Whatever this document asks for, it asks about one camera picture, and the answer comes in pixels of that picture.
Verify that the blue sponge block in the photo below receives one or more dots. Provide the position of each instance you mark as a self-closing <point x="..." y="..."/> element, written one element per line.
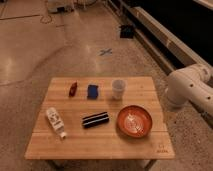
<point x="92" y="91"/>

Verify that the white plastic bottle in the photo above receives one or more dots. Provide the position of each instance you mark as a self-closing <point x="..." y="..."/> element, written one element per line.
<point x="56" y="122"/>

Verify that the orange patterned bowl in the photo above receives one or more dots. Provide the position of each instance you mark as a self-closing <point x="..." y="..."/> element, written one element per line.
<point x="134" y="121"/>

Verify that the white equipment base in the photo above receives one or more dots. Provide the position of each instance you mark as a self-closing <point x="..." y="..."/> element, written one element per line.
<point x="54" y="6"/>

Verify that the translucent plastic cup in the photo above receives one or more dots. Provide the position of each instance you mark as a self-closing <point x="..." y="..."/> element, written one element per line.
<point x="118" y="88"/>

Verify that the small red toy car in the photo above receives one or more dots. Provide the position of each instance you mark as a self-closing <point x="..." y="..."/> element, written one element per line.
<point x="73" y="89"/>

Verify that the black box on floor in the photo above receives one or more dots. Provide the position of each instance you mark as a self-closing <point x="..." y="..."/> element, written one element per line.
<point x="127" y="31"/>

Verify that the long metal rail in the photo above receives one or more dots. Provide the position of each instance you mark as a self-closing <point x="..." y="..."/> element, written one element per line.
<point x="177" y="47"/>

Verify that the wooden table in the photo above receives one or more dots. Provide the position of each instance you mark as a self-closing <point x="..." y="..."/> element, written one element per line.
<point x="103" y="141"/>

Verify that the black white striped eraser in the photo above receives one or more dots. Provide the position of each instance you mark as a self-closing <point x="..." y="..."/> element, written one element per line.
<point x="94" y="120"/>

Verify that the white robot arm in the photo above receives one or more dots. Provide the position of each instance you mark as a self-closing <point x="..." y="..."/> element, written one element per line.
<point x="190" y="84"/>

